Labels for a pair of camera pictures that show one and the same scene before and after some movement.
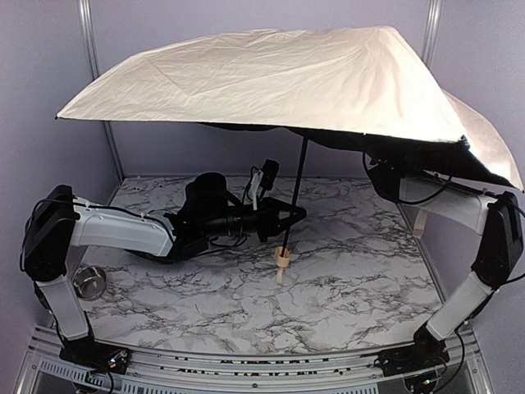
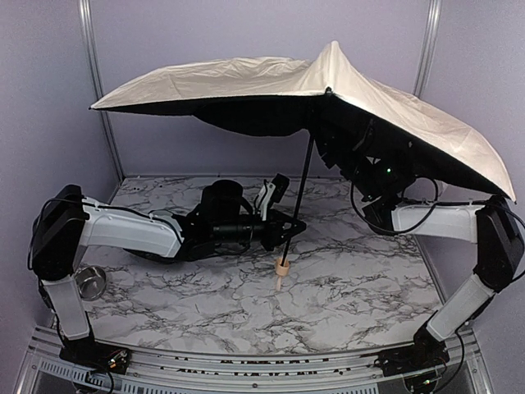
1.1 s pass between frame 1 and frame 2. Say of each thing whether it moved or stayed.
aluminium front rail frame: stayed
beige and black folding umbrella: moved
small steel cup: stayed
